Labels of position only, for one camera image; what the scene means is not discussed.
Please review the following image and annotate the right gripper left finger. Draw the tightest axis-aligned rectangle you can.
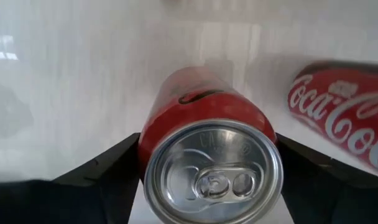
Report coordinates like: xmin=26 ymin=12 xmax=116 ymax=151
xmin=0 ymin=133 xmax=141 ymax=224

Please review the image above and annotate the red Coca-Cola can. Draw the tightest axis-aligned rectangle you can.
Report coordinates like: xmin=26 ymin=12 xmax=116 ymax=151
xmin=287 ymin=60 xmax=378 ymax=180

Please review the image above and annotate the white table mat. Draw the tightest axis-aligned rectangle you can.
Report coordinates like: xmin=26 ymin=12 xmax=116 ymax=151
xmin=0 ymin=0 xmax=378 ymax=224

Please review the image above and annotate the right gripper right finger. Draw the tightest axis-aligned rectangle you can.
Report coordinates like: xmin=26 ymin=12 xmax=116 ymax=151
xmin=275 ymin=133 xmax=378 ymax=224

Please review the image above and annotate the red can with black script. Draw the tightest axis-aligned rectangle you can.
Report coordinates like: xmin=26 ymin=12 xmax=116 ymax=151
xmin=137 ymin=65 xmax=285 ymax=224

